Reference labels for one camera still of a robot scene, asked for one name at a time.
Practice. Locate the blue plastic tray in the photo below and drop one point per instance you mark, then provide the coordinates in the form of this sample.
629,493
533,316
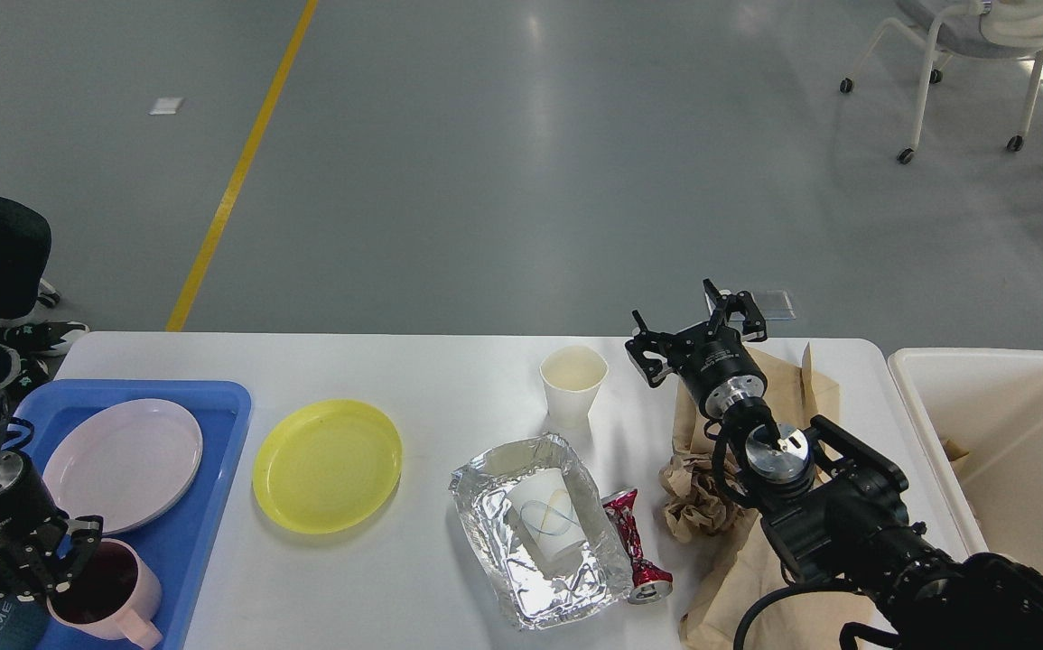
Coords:
177,544

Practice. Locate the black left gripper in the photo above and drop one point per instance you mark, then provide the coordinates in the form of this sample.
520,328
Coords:
41,549

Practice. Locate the crumpled brown paper ball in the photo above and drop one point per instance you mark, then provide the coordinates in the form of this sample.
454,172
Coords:
695,506

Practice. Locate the aluminium foil tray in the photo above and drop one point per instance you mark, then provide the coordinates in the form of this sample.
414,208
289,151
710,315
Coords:
534,594

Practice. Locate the white floor label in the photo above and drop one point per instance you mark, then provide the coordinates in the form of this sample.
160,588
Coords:
166,106

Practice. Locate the white plastic bin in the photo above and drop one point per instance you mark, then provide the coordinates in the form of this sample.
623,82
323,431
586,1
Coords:
978,414

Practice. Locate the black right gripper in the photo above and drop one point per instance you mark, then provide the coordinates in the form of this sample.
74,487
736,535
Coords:
713,363

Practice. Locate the white paper cup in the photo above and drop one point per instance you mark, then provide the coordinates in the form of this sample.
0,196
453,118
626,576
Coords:
572,377

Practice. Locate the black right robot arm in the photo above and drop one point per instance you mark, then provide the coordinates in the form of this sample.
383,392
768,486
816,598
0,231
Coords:
830,505

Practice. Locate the brown paper bag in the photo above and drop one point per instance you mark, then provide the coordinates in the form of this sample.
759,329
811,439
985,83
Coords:
745,568

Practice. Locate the white rolling chair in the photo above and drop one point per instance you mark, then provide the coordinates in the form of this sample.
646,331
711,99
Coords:
975,30

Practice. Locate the transparent floor plate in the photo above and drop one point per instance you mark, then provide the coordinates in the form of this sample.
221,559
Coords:
773,305

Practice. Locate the yellow plastic plate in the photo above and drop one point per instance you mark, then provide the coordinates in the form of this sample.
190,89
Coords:
327,467

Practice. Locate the pink plate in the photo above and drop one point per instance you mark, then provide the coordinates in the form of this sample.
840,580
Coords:
128,464

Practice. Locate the pink mug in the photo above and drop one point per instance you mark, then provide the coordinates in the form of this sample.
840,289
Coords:
115,597

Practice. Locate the crushed red can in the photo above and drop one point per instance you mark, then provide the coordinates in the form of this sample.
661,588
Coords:
651,583

